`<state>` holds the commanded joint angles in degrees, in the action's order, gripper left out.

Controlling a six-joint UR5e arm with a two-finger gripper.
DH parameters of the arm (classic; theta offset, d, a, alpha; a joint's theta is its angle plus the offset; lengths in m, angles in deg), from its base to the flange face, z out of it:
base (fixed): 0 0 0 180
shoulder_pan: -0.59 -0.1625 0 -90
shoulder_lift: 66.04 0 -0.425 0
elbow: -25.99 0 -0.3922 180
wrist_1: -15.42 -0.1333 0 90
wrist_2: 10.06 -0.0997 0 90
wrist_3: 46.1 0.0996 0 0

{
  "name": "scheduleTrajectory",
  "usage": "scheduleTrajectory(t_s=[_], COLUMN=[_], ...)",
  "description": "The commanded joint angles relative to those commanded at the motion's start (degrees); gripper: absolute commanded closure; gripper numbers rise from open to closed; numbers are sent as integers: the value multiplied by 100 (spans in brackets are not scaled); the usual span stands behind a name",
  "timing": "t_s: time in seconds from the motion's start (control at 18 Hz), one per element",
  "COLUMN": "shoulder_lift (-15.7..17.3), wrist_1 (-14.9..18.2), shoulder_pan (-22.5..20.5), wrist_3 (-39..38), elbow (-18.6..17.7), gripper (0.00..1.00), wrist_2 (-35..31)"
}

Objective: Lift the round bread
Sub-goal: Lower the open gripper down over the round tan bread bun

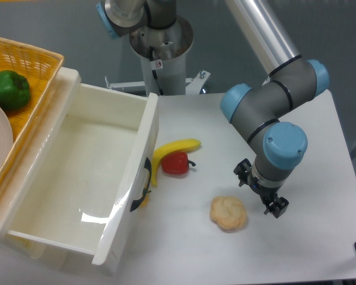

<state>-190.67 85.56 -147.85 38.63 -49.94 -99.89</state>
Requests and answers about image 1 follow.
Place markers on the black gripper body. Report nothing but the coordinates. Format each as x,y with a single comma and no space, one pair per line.
262,186

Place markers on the green bell pepper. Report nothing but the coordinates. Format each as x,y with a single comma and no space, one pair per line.
14,90

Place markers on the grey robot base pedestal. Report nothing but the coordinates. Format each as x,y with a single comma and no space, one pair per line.
162,53

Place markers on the white plastic drawer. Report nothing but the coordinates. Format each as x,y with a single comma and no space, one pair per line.
82,172

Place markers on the white metal mounting frame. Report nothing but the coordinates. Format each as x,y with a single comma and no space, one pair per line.
170,86

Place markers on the red bell pepper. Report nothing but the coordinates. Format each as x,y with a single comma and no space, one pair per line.
176,163

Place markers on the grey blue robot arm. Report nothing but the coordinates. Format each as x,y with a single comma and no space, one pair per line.
254,112

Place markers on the round beige bread roll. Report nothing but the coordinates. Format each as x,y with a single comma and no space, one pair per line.
228,212

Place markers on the yellow banana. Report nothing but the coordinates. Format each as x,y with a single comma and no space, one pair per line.
184,145

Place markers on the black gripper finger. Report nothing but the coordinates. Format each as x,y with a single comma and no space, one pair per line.
242,170
275,205

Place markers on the yellow woven basket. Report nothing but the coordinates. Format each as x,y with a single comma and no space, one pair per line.
26,73

